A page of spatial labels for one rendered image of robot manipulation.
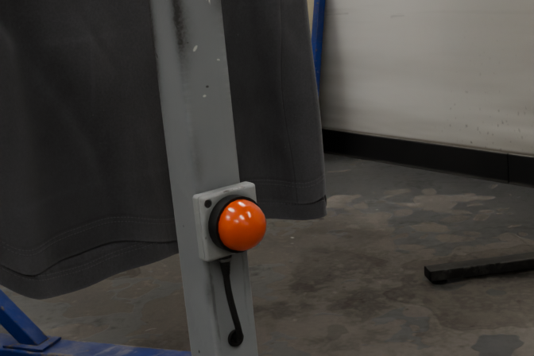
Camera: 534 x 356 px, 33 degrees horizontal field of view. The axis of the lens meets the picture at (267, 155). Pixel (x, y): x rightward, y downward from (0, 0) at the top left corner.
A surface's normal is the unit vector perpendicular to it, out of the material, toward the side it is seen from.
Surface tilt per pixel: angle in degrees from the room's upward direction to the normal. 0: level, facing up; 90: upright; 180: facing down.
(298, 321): 0
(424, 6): 90
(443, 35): 90
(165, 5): 90
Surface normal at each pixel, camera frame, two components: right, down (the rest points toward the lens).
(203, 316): -0.80, 0.20
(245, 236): 0.14, 0.35
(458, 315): -0.10, -0.97
